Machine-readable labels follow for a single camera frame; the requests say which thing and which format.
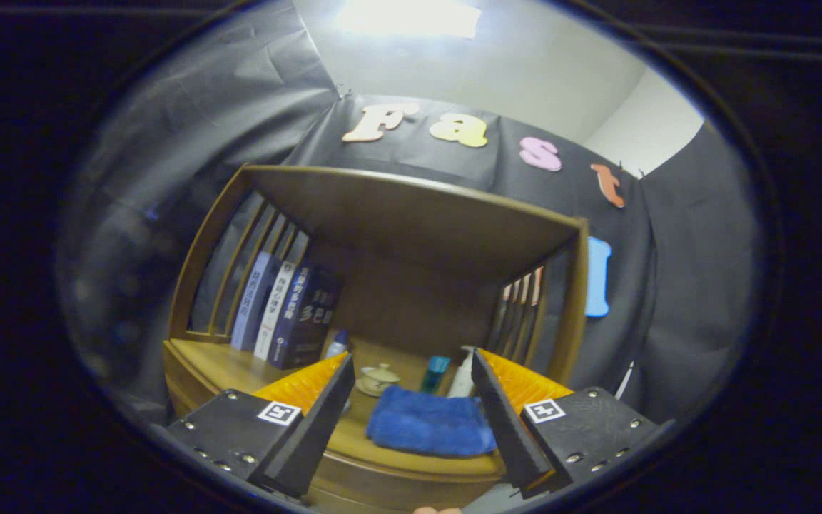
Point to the blue folded towel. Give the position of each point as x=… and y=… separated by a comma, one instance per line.
x=425, y=425

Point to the teal bottle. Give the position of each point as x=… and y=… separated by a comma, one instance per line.
x=436, y=371

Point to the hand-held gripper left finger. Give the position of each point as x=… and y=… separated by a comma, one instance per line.
x=318, y=435

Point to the beige lidded tea cup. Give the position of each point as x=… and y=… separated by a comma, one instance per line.
x=379, y=378

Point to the wooden countertop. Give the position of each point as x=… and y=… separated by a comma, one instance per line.
x=211, y=364

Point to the white pump bottle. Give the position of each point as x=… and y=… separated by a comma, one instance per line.
x=462, y=382

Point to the wooden cabinet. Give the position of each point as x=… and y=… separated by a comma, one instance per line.
x=411, y=221

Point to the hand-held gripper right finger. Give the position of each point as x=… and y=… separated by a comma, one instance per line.
x=507, y=428

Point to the light blue book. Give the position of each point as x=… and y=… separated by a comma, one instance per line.
x=254, y=307

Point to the white bottle blue cap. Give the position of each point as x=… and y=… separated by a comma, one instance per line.
x=338, y=348

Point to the dark blue book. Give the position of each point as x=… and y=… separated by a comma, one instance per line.
x=307, y=321

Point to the white book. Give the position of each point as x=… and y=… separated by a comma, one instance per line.
x=274, y=314

